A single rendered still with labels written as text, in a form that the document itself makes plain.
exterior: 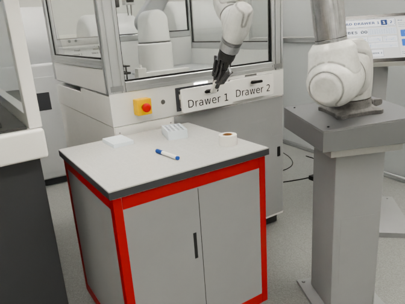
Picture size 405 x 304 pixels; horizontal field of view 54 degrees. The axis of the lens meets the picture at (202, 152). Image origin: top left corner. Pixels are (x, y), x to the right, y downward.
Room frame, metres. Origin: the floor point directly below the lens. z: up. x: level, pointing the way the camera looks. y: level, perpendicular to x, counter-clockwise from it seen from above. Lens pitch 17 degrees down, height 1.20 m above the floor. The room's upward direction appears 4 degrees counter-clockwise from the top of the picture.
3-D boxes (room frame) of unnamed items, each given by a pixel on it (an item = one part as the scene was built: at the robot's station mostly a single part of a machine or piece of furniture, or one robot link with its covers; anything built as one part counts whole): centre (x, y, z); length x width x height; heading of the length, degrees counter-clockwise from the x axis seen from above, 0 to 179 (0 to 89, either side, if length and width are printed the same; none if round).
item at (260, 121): (2.40, 0.19, 0.40); 1.03 x 0.95 x 0.80; 122
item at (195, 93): (1.93, -0.04, 0.87); 0.29 x 0.02 x 0.11; 122
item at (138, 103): (1.78, 0.25, 0.88); 0.07 x 0.05 x 0.07; 122
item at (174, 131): (1.67, 0.11, 0.78); 0.12 x 0.08 x 0.04; 16
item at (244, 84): (2.13, -0.29, 0.87); 0.29 x 0.02 x 0.11; 122
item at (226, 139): (1.49, -0.10, 0.78); 0.07 x 0.07 x 0.04
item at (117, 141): (1.61, 0.35, 0.77); 0.13 x 0.09 x 0.02; 33
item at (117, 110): (2.40, 0.20, 0.87); 1.02 x 0.95 x 0.14; 122
